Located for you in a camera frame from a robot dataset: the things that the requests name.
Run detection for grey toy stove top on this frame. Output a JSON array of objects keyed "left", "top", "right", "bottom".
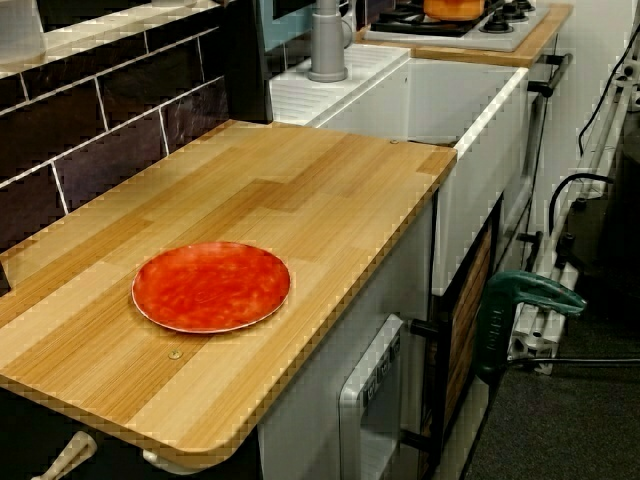
[{"left": 362, "top": 0, "right": 551, "bottom": 54}]

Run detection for black framed wooden slat door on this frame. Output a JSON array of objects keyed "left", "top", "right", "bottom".
[{"left": 429, "top": 192, "right": 504, "bottom": 480}]

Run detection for white toy oven cabinet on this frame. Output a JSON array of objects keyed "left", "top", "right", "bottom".
[{"left": 499, "top": 34, "right": 564, "bottom": 274}]

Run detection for orange pot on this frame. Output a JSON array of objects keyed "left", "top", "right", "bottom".
[{"left": 422, "top": 0, "right": 486, "bottom": 22}]

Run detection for black burner grate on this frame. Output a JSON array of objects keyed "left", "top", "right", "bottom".
[{"left": 369, "top": 0, "right": 506, "bottom": 37}]

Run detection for light wooden shelf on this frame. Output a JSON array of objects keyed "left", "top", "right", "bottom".
[{"left": 0, "top": 0, "right": 236, "bottom": 79}]

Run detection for white container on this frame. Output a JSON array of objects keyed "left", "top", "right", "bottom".
[{"left": 0, "top": 0, "right": 47, "bottom": 71}]

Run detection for white dishwasher door panel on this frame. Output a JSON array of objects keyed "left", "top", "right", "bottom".
[{"left": 337, "top": 313, "right": 404, "bottom": 480}]

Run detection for white kitchen cabinet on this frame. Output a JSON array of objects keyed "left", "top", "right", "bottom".
[{"left": 257, "top": 199, "right": 434, "bottom": 480}]

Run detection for green clamp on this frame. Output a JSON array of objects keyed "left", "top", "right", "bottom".
[{"left": 472, "top": 269, "right": 587, "bottom": 381}]

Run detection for white bracket under counter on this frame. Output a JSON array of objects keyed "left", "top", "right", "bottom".
[{"left": 141, "top": 447, "right": 201, "bottom": 475}]

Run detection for black oven bar handle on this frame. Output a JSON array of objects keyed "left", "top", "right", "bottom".
[{"left": 527, "top": 52, "right": 574, "bottom": 99}]

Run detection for white wooden handle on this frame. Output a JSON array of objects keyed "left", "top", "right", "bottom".
[{"left": 29, "top": 430, "right": 97, "bottom": 480}]

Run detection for black cabinet bar handle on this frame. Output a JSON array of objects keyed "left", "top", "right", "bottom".
[
  {"left": 409, "top": 319, "right": 451, "bottom": 347},
  {"left": 399, "top": 429, "right": 441, "bottom": 457}
]

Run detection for white toy sink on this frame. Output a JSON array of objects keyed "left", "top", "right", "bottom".
[{"left": 269, "top": 43, "right": 530, "bottom": 296}]

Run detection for dark vertical post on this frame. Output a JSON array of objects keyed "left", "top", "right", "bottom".
[{"left": 222, "top": 0, "right": 274, "bottom": 126}]

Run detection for looped black cable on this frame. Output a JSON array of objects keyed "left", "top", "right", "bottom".
[{"left": 548, "top": 172, "right": 614, "bottom": 236}]

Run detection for grey toy faucet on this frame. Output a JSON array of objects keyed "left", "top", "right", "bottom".
[{"left": 305, "top": 0, "right": 354, "bottom": 84}]

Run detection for white aluminium frame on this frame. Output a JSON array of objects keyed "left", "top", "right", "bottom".
[{"left": 507, "top": 64, "right": 640, "bottom": 376}]

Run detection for dark tile backsplash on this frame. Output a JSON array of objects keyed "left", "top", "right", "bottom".
[{"left": 0, "top": 24, "right": 231, "bottom": 251}]

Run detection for thin black hanging cable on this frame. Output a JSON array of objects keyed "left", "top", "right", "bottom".
[{"left": 578, "top": 29, "right": 640, "bottom": 156}]

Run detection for red round plate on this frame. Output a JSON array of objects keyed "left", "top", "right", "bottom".
[{"left": 131, "top": 241, "right": 292, "bottom": 335}]

